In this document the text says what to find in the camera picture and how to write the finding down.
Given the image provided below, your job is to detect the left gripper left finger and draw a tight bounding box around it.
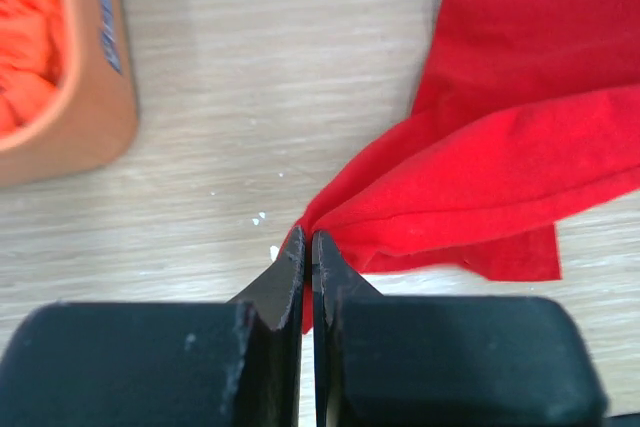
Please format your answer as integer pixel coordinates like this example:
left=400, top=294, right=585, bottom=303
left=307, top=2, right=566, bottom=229
left=1, top=228, right=305, bottom=426

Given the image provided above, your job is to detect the red t shirt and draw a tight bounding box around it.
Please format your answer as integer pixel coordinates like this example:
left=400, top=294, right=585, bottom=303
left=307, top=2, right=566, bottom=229
left=277, top=0, right=640, bottom=334

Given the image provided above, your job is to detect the orange plastic basket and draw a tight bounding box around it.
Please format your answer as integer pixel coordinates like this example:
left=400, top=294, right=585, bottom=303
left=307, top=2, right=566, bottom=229
left=1, top=0, right=138, bottom=187

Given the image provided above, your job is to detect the orange t shirt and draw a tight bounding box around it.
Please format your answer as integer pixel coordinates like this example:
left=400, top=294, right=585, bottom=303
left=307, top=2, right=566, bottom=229
left=1, top=0, right=66, bottom=137

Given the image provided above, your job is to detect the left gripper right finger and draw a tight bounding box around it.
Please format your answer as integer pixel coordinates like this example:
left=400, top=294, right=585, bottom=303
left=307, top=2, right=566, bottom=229
left=311, top=232, right=608, bottom=426

